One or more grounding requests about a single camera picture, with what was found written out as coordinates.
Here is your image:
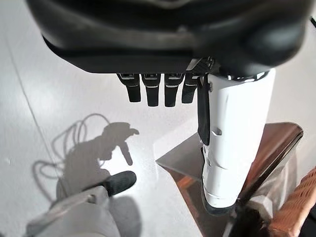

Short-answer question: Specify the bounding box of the brown wooden stool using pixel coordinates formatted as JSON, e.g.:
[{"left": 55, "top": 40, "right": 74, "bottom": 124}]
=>
[{"left": 155, "top": 121, "right": 305, "bottom": 237}]

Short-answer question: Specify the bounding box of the rectangular wicker laundry basket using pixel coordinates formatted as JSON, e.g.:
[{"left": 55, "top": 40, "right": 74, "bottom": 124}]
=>
[{"left": 277, "top": 165, "right": 316, "bottom": 237}]

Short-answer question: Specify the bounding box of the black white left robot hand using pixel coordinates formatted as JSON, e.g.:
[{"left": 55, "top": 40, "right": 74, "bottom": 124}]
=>
[{"left": 24, "top": 0, "right": 312, "bottom": 216}]

